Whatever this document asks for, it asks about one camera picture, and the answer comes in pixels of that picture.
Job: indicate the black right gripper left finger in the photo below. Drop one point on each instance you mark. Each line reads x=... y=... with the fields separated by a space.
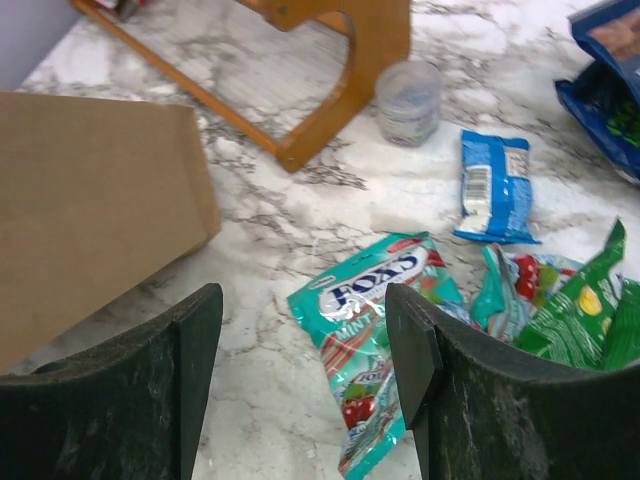
x=131 y=407

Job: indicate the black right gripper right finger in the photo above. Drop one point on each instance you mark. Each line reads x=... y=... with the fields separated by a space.
x=479 y=408

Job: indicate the red white snack packets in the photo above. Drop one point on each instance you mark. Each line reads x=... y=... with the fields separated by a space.
x=515 y=287

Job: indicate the green snack packet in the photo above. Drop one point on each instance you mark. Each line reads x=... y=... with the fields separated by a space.
x=592 y=322

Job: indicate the teal Fox's mint candy bag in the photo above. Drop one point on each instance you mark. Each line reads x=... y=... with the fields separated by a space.
x=343 y=312

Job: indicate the small blue snack packet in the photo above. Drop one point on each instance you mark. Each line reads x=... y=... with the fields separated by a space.
x=496 y=192

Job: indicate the brown paper bag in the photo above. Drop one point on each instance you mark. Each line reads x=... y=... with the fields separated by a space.
x=97 y=195

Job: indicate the blue green chips bag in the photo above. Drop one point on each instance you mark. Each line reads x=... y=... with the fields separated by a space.
x=604 y=106

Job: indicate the blue red chips bag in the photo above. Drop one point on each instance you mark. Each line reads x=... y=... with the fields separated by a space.
x=608 y=28

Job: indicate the small clear plastic jar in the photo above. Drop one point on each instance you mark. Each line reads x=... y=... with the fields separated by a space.
x=409 y=98

